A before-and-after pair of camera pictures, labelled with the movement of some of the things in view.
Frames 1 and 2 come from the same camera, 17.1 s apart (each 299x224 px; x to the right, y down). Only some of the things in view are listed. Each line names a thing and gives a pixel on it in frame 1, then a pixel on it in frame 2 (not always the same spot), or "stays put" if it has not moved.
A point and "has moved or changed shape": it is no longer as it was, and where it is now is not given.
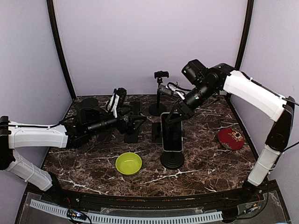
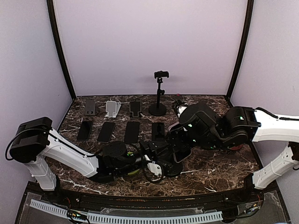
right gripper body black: [189, 112] -> [177, 136]
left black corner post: [52, 18] stays put
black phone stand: [172, 160] has moved or changed shape
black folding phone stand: [135, 107] stays put
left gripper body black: [125, 129] -> [149, 149]
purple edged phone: [105, 137] stays put
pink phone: [156, 132] stays put
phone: [172, 133] has moved or changed shape
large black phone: [132, 138] stays put
